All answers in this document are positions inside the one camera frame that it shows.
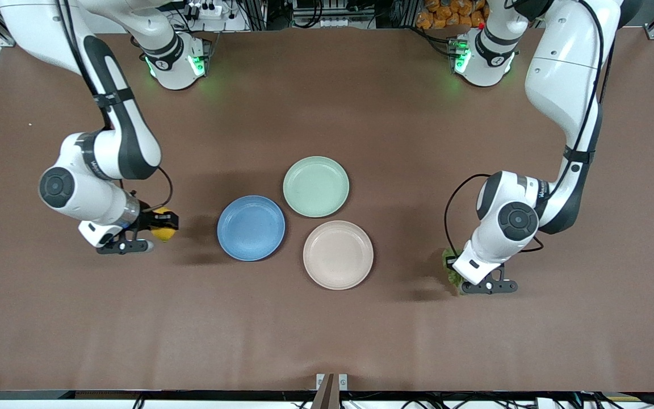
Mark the bag of oranges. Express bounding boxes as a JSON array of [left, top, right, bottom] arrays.
[[416, 0, 489, 30]]

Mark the green plate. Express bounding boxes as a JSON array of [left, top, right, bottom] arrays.
[[282, 156, 350, 218]]

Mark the black table edge rail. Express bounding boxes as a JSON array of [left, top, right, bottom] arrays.
[[0, 390, 654, 402]]

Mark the blue plate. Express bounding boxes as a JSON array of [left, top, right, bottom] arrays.
[[217, 195, 286, 262]]

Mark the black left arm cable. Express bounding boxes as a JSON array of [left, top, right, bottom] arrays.
[[444, 0, 609, 257]]

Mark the white power strip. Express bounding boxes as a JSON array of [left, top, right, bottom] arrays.
[[182, 0, 227, 19]]

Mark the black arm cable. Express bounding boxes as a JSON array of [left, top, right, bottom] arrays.
[[54, 0, 174, 212], [444, 0, 609, 257]]

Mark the green lettuce leaf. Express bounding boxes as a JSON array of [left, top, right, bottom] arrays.
[[442, 247, 467, 289]]

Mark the beige plate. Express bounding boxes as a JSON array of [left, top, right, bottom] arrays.
[[303, 220, 374, 291]]

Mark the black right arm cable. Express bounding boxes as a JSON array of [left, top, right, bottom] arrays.
[[54, 0, 174, 212]]

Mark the yellow lemon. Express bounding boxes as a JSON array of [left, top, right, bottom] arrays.
[[151, 207, 179, 243]]

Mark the brown wooden post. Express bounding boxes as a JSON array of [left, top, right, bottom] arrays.
[[311, 373, 342, 409]]

